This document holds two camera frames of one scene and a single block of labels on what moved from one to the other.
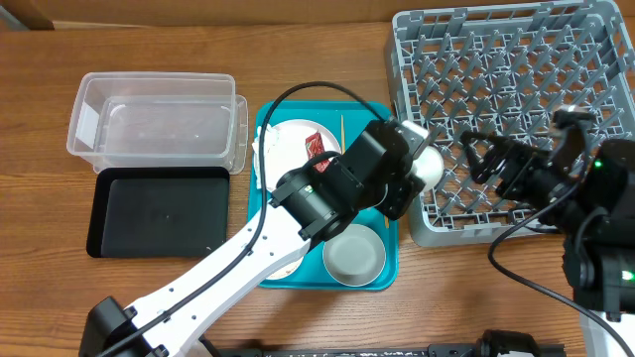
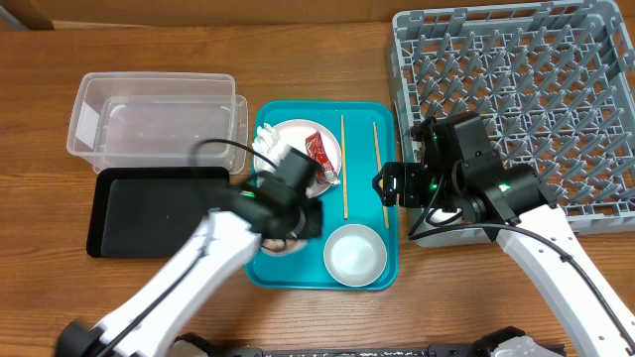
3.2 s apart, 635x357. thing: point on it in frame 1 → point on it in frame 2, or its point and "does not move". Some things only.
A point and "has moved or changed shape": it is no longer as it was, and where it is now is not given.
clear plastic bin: (171, 120) does not move
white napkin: (271, 156) does not move
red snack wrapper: (315, 147) does not move
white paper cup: (429, 166) has moved or changed shape
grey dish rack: (504, 70) does not move
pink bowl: (286, 271) → (283, 247)
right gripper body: (527, 178) → (419, 183)
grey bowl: (356, 257) does not move
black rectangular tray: (160, 212) does not move
